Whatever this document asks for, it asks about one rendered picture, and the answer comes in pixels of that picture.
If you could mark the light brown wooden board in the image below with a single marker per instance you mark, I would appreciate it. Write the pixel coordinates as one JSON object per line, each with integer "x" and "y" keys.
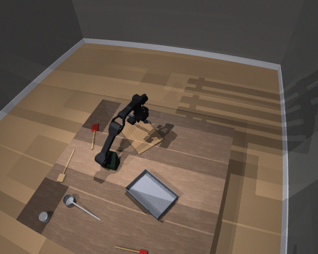
{"x": 141, "y": 136}

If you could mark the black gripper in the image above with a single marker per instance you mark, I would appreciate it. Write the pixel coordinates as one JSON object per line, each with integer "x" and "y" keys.
{"x": 132, "y": 120}

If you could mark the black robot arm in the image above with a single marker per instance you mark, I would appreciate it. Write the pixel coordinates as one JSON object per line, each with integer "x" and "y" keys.
{"x": 103, "y": 158}

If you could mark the grey long-handled ladle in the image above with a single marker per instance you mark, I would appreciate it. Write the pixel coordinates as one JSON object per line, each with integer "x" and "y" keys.
{"x": 69, "y": 200}

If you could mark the red spatula with wooden handle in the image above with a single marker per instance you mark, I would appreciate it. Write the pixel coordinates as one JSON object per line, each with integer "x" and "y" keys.
{"x": 94, "y": 128}

